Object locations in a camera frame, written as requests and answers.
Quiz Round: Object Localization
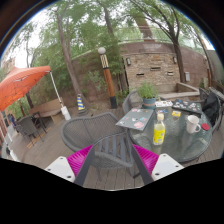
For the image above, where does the orange patio umbrella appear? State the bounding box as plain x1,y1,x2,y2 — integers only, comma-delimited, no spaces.
0,65,52,113

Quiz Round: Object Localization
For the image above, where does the clear yellow-labelled drink bottle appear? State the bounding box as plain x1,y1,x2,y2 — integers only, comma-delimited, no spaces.
152,113,167,146

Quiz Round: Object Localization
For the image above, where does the white sticker sheet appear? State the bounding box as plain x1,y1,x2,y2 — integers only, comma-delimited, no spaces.
154,100,174,108

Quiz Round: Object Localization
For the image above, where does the wooden bench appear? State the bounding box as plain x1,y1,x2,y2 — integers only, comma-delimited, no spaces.
29,97,66,125

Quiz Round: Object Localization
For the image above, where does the grey chair carrying black bag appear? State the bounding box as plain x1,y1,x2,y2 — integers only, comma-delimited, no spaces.
198,87,224,134

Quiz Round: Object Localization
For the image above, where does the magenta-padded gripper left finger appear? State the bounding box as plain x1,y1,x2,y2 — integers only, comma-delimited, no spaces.
44,143,98,187

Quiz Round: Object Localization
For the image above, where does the black laptop with stickers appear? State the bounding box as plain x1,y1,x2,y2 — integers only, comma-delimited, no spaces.
171,99,203,116

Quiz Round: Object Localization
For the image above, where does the white mug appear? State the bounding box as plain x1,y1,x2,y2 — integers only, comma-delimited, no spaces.
185,114,202,134

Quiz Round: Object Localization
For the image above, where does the wooden lamp post, globe light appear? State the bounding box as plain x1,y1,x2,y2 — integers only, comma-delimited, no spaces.
97,46,118,110

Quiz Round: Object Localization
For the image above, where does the grey laptop with stickers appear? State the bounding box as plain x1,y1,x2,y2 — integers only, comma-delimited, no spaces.
115,107,155,132

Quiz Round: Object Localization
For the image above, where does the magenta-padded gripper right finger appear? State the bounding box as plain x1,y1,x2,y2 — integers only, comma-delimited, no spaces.
130,143,185,186

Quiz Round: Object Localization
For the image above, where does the blue yellow striped cone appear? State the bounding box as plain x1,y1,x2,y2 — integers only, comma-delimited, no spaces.
76,93,86,112

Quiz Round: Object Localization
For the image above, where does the green plant in teal pot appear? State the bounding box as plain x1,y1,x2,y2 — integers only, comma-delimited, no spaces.
136,81,159,110

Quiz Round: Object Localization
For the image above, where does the dark patio chair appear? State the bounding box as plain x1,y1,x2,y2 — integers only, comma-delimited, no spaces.
16,114,46,144

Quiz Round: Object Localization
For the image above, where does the white umbrella pole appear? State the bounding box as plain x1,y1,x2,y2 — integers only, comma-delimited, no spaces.
49,70,72,121

